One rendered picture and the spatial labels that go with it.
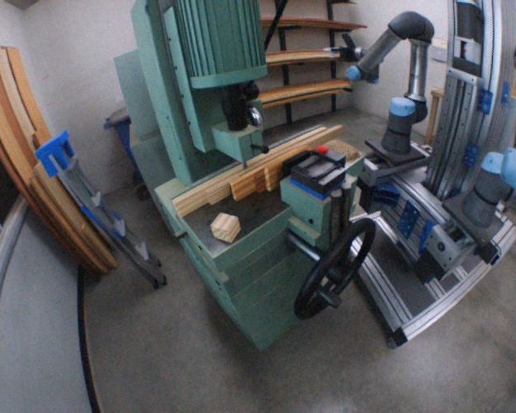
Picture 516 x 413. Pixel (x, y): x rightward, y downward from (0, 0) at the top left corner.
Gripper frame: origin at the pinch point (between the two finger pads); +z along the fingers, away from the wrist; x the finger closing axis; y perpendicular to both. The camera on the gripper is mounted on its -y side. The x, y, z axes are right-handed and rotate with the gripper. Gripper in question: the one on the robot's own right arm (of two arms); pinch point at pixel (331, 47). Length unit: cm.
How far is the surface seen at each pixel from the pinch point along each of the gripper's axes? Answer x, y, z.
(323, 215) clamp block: -85, 19, -77
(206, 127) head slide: -94, 4, -44
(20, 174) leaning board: -202, -10, 37
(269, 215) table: -93, 21, -67
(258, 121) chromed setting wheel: -79, 10, -42
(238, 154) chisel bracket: -92, 9, -56
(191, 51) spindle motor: -94, -18, -54
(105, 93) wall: -145, -15, 176
